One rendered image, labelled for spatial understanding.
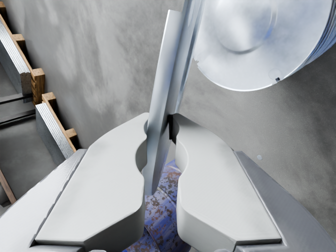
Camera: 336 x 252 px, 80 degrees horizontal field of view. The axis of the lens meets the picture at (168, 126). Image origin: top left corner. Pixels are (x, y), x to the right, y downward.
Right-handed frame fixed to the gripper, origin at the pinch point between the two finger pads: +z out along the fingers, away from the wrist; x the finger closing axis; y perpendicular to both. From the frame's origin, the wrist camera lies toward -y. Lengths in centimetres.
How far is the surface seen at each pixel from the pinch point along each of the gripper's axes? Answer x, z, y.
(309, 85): 48, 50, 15
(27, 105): -223, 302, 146
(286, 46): 22.9, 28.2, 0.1
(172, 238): 5, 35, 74
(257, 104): 38, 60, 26
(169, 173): 5, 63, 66
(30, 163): -196, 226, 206
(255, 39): 18.4, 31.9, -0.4
